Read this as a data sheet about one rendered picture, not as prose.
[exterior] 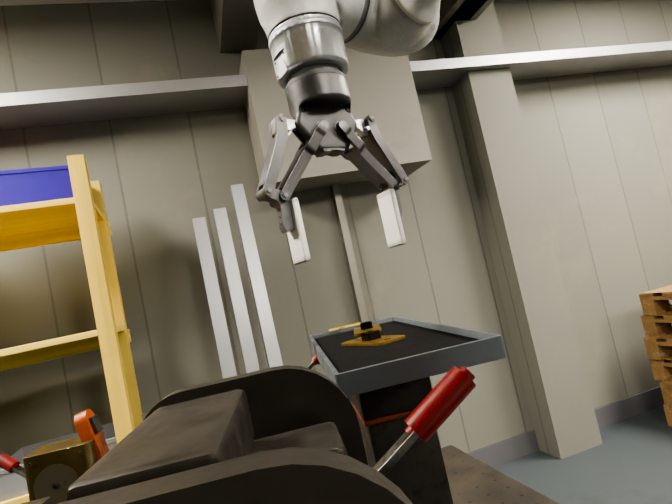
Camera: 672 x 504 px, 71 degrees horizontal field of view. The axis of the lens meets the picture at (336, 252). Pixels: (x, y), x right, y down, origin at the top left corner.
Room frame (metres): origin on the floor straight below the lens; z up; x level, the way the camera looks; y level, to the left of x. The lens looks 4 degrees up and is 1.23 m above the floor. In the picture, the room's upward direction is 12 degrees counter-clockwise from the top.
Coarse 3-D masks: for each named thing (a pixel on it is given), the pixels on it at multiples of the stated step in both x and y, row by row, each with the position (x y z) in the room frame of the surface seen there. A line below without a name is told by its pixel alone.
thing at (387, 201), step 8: (384, 192) 0.59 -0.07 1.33; (392, 192) 0.58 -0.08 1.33; (384, 200) 0.59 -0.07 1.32; (392, 200) 0.58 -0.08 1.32; (384, 208) 0.59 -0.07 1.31; (392, 208) 0.58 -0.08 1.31; (384, 216) 0.60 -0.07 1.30; (392, 216) 0.58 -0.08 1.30; (400, 216) 0.58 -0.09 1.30; (384, 224) 0.60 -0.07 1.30; (392, 224) 0.59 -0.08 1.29; (400, 224) 0.58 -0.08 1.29; (392, 232) 0.59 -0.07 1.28; (400, 232) 0.58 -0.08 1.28; (392, 240) 0.59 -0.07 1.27; (400, 240) 0.58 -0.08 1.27
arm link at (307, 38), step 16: (304, 16) 0.51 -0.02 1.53; (320, 16) 0.52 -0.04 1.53; (272, 32) 0.53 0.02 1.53; (288, 32) 0.52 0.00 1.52; (304, 32) 0.51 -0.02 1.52; (320, 32) 0.51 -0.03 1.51; (336, 32) 0.53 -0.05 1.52; (272, 48) 0.54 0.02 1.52; (288, 48) 0.52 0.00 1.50; (304, 48) 0.51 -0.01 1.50; (320, 48) 0.51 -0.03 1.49; (336, 48) 0.52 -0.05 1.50; (288, 64) 0.52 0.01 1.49; (304, 64) 0.52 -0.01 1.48; (320, 64) 0.53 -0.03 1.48; (336, 64) 0.53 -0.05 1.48; (288, 80) 0.55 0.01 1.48
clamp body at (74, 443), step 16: (48, 448) 0.84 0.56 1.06; (64, 448) 0.81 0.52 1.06; (80, 448) 0.81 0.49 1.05; (32, 464) 0.80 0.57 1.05; (48, 464) 0.81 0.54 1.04; (64, 464) 0.81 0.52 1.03; (80, 464) 0.81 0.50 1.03; (32, 480) 0.80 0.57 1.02; (48, 480) 0.81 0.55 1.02; (64, 480) 0.81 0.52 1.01; (32, 496) 0.80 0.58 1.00; (48, 496) 0.81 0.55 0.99; (64, 496) 0.81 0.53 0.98
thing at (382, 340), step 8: (368, 336) 0.54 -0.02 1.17; (376, 336) 0.55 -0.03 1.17; (384, 336) 0.55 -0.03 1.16; (392, 336) 0.54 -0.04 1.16; (400, 336) 0.52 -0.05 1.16; (344, 344) 0.57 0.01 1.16; (352, 344) 0.55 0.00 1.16; (360, 344) 0.54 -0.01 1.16; (368, 344) 0.53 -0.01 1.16; (376, 344) 0.51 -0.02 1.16; (384, 344) 0.51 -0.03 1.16
